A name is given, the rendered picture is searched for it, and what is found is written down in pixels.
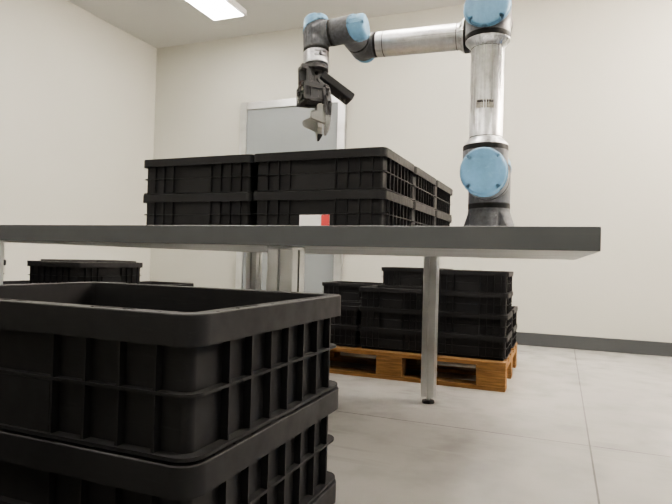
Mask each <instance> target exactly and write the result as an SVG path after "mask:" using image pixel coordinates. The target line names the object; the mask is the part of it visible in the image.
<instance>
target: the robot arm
mask: <svg viewBox="0 0 672 504"><path fill-rule="evenodd" d="M511 7H512V1H511V0H466V1H465V3H464V10H463V14H464V17H465V18H464V19H463V20H462V21H461V22H460V23H453V24H443V25H434V26H425V27H415V28H406V29H396V30H387V31H378V32H370V26H369V21H368V19H367V16H366V15H365V14H364V13H358V14H350V15H347V16H342V17H338V18H333V19H328V17H327V16H326V15H325V14H323V13H316V12H314V13H310V14H308V15H307V16H306V17H305V18H304V26H303V63H302V64H301V65H300V67H299V68H298V88H297V90H296V107H302V108H314V110H311V112H310V117H309V118H308V119H305V120H303V122H302V125H303V127H304V128H307V129H309V130H311V131H314V132H315V134H316V140H317V141H319V140H320V139H321V137H322V135H323V134H322V129H323V130H324V135H325V136H326V135H327V133H328V131H329V128H330V121H331V112H332V98H331V94H332V95H333V96H334V97H336V98H337V99H338V100H340V101H341V102H342V103H344V104H345V105H347V104H348V103H349V102H350V101H351V100H352V99H353V98H354V96H355V94H354V93H353V92H351V91H350V90H349V89H347V88H346V87H345V86H344V85H342V84H341V83H340V82H338V81H337V80H336V79H334V78H333V77H332V76H331V75H329V74H328V72H329V47H332V46H339V45H344V46H345V47H346V48H347V49H348V50H349V51H350V53H351V54H352V56H353V57H354V58H355V59H356V60H358V61H359V62H361V63H369V62H371V61H372V60H373V59H374V58H377V57H390V56H401V55H413V54H424V53H436V52H447V51H459V50H460V51H462V52H463V53H464V54H467V53H471V71H470V116H469V140H468V141H467V142H466V143H465V144H464V145H463V160H462V163H461V166H460V179H461V182H462V184H463V186H464V187H465V188H466V190H467V191H468V214H467V217H466V220H465V223H464V226H514V223H513V220H512V216H511V213H510V195H511V171H512V168H511V162H510V160H509V158H508V157H509V144H508V143H507V142H506V141H505V140H504V139H503V103H504V56H505V48H506V47H507V46H508V45H509V44H510V42H511V33H512V29H513V19H512V10H511ZM322 124H324V128H323V125H322Z"/></svg>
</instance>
